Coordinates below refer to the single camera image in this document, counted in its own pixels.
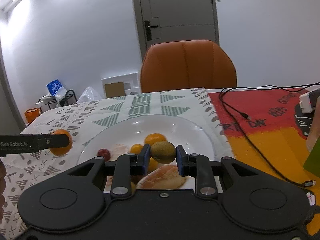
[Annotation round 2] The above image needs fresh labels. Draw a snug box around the small yellow tangerine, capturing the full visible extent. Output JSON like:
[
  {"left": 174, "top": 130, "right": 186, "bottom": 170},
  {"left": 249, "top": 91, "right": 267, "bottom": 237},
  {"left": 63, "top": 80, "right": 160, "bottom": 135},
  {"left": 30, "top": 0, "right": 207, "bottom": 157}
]
[
  {"left": 148, "top": 157, "right": 158, "bottom": 173},
  {"left": 130, "top": 144, "right": 143, "bottom": 154}
]

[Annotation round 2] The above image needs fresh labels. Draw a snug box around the green-yellow fruit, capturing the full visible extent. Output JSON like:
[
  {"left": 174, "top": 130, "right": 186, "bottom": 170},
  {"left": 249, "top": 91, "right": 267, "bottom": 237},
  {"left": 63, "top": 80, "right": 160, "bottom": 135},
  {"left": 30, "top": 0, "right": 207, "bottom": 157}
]
[
  {"left": 151, "top": 141, "right": 176, "bottom": 164},
  {"left": 131, "top": 182, "right": 136, "bottom": 194}
]

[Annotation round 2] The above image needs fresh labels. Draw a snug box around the dark red passion fruit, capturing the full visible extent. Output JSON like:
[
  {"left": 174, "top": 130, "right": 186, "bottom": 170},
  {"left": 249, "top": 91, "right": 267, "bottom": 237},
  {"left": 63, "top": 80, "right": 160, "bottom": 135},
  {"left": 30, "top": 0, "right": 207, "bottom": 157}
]
[{"left": 97, "top": 148, "right": 111, "bottom": 161}]

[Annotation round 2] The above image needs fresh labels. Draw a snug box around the large peeled pomelo piece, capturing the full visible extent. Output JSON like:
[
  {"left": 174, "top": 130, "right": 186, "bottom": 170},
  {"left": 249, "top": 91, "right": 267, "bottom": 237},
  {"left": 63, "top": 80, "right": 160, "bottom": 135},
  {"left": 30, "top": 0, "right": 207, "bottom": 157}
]
[{"left": 136, "top": 164, "right": 188, "bottom": 190}]

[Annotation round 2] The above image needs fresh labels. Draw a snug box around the large front orange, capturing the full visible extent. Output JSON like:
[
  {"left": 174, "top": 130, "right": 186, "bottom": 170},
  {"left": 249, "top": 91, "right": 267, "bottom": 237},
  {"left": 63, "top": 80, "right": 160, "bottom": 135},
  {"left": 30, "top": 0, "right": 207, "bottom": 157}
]
[{"left": 144, "top": 133, "right": 167, "bottom": 146}]

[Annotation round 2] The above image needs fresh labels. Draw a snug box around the large orange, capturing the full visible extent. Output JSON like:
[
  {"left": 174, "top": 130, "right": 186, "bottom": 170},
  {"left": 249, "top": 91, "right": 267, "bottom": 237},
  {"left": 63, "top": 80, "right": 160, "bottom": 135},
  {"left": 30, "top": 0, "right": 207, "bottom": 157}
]
[
  {"left": 49, "top": 129, "right": 73, "bottom": 157},
  {"left": 144, "top": 133, "right": 167, "bottom": 146}
]

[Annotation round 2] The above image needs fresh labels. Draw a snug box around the large back orange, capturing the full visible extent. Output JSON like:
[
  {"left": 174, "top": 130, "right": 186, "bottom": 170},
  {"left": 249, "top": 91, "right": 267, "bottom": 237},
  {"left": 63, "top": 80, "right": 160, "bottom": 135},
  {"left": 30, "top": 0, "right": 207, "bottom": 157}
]
[{"left": 49, "top": 129, "right": 73, "bottom": 157}]

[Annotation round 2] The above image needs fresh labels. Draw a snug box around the small peeled pomelo piece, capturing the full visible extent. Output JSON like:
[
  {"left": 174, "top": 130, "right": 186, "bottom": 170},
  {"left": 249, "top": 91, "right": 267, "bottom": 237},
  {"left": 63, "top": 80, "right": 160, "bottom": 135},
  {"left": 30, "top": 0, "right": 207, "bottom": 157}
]
[{"left": 109, "top": 144, "right": 130, "bottom": 161}]

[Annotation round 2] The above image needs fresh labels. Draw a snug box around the person's left hand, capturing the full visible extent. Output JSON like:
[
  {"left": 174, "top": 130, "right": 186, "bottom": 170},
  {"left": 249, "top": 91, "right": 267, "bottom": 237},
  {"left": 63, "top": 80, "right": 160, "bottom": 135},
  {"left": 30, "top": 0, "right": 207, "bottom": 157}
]
[{"left": 0, "top": 161, "right": 7, "bottom": 219}]

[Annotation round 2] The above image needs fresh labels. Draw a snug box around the grey door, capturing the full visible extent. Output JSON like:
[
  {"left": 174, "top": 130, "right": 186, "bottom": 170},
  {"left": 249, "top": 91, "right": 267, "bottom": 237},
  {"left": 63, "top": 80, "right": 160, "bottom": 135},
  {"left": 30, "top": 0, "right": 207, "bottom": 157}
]
[
  {"left": 133, "top": 0, "right": 220, "bottom": 56},
  {"left": 0, "top": 62, "right": 26, "bottom": 136}
]

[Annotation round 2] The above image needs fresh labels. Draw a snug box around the patterned white tablecloth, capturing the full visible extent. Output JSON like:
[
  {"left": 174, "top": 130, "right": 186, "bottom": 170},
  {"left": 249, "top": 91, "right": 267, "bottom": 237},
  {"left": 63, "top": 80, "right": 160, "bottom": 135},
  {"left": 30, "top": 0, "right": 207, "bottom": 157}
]
[{"left": 1, "top": 88, "right": 232, "bottom": 239}]

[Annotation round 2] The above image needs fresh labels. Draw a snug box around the white ceramic plate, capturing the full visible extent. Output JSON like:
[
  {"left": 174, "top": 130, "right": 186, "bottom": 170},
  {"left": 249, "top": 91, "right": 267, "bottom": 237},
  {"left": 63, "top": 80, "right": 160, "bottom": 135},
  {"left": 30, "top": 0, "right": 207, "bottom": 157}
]
[{"left": 76, "top": 114, "right": 216, "bottom": 194}]

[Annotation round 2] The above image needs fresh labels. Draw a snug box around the orange paper shopping bag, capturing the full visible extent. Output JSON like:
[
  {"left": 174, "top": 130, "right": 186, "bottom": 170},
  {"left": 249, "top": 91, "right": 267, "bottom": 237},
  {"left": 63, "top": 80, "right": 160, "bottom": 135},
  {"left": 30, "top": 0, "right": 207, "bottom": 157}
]
[{"left": 24, "top": 107, "right": 42, "bottom": 124}]

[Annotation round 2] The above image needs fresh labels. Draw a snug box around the black metal shoe rack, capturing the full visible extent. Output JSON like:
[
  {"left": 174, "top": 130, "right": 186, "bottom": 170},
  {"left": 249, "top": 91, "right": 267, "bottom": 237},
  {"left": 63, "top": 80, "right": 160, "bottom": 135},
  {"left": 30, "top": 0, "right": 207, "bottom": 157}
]
[{"left": 37, "top": 89, "right": 77, "bottom": 111}]

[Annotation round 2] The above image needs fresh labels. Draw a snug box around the blue and white plastic bag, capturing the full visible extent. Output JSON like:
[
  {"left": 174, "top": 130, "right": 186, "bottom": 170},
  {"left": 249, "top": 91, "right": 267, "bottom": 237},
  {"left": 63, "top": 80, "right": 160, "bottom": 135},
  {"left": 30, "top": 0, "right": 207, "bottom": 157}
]
[{"left": 47, "top": 79, "right": 67, "bottom": 102}]

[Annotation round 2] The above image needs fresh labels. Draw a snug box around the translucent plastic bag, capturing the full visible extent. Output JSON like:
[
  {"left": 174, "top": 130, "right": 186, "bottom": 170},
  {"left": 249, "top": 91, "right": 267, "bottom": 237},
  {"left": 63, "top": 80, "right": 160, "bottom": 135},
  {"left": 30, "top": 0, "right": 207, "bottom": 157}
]
[{"left": 76, "top": 87, "right": 102, "bottom": 103}]

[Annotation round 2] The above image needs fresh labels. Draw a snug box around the red and orange mat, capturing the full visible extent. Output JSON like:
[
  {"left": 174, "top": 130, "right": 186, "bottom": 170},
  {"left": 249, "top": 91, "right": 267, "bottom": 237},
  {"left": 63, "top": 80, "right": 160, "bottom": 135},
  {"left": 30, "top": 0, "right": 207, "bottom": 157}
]
[{"left": 209, "top": 88, "right": 319, "bottom": 198}]

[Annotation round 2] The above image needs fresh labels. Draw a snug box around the orange leather chair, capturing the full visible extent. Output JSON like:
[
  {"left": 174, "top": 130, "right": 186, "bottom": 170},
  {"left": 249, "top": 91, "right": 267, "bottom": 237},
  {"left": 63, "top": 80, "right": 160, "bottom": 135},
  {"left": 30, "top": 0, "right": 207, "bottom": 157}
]
[{"left": 140, "top": 40, "right": 237, "bottom": 93}]

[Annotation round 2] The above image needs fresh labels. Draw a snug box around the green snack package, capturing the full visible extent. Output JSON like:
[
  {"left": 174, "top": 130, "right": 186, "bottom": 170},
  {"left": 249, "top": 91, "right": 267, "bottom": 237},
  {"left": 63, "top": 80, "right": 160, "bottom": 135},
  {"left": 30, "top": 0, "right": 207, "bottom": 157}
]
[{"left": 303, "top": 121, "right": 320, "bottom": 178}]

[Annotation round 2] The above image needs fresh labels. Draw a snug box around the white power adapter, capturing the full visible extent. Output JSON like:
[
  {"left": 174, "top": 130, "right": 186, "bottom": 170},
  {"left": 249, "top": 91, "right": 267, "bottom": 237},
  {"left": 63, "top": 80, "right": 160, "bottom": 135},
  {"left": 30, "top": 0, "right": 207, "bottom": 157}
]
[{"left": 299, "top": 89, "right": 320, "bottom": 114}]

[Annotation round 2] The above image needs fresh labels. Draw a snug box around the white foam packaging frame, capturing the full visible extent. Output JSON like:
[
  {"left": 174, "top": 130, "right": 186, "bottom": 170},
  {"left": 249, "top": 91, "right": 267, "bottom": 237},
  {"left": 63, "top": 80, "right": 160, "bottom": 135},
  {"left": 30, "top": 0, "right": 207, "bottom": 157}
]
[{"left": 101, "top": 73, "right": 141, "bottom": 98}]

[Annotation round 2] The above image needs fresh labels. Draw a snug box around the black cable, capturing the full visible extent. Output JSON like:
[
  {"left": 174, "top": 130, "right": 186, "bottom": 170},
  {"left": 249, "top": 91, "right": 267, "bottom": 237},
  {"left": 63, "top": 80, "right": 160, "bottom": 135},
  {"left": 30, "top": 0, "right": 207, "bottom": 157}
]
[{"left": 218, "top": 81, "right": 320, "bottom": 188}]

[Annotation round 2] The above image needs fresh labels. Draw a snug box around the black door lock handle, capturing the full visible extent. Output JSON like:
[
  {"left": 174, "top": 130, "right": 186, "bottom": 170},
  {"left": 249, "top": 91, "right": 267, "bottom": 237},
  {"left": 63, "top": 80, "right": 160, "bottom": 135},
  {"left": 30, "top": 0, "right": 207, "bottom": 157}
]
[{"left": 144, "top": 20, "right": 159, "bottom": 41}]

